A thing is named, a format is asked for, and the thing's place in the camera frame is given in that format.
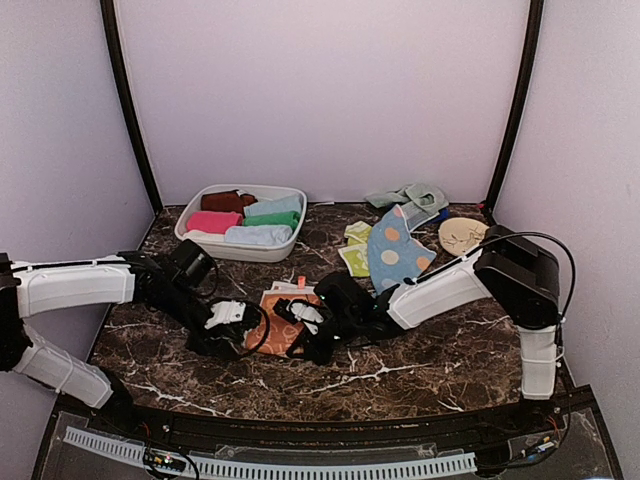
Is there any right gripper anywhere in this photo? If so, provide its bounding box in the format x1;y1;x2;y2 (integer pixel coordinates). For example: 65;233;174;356
287;312;361;367

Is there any orange bunny towel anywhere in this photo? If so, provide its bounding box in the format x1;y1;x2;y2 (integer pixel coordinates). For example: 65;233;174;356
257;276;320;357

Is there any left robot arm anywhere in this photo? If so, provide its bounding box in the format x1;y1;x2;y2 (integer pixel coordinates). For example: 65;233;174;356
1;240;261;436

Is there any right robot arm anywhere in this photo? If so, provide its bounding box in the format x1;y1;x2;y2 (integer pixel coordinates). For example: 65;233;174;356
274;225;570;434

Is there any green patterned small towel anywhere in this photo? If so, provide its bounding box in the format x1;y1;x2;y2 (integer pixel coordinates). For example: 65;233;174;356
338;221;372;278

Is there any white plastic basin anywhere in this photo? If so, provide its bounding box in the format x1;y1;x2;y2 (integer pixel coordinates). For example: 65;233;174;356
174;184;308;263

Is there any blue polka dot towel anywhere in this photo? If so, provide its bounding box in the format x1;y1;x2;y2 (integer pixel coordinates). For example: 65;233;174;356
367;205;436;295

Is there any light blue rolled towel front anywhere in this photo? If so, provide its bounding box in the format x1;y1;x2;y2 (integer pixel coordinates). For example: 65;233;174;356
224;225;293;246

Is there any light blue rolled towel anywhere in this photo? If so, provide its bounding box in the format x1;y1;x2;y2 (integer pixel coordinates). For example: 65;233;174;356
224;225;293;246
244;194;303;217

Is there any pink rolled towel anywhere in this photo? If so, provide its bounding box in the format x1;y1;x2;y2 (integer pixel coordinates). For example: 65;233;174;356
186;211;244;234

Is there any green rolled towel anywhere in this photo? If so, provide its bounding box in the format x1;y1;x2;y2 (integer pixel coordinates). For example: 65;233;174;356
243;211;301;230

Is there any light blue rolled towel back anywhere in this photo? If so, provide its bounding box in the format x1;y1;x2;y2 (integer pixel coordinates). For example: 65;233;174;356
244;194;303;217

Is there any brown rolled towel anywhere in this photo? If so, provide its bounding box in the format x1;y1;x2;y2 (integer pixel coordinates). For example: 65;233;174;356
200;189;257;215

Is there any grey green crumpled towel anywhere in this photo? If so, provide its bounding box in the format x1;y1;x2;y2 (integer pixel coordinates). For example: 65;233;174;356
365;183;449;232

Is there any dark blue object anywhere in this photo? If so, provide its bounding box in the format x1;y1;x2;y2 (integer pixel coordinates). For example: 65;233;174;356
431;208;450;223

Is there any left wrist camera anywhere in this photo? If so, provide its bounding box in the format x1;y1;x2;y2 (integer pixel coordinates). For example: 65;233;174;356
204;300;246;330

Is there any white slotted cable duct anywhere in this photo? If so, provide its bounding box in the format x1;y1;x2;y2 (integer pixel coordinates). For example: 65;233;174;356
64;427;477;480

